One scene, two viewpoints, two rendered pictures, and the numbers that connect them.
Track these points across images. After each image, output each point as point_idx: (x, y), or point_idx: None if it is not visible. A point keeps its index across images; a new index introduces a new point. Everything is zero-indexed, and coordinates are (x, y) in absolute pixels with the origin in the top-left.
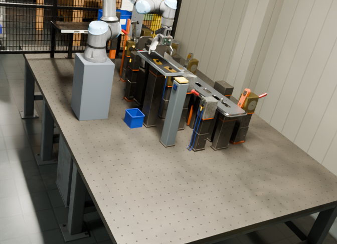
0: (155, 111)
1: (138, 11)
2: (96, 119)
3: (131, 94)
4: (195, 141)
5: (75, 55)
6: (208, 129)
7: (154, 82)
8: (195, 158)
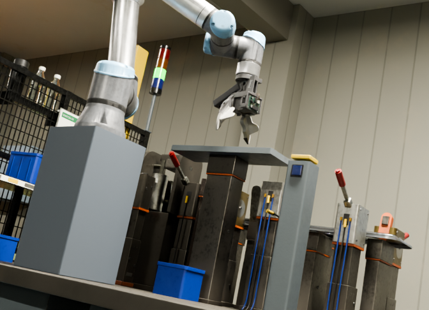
0: (224, 265)
1: (218, 26)
2: (94, 280)
3: (129, 268)
4: (341, 305)
5: (52, 131)
6: (357, 277)
7: (227, 189)
8: None
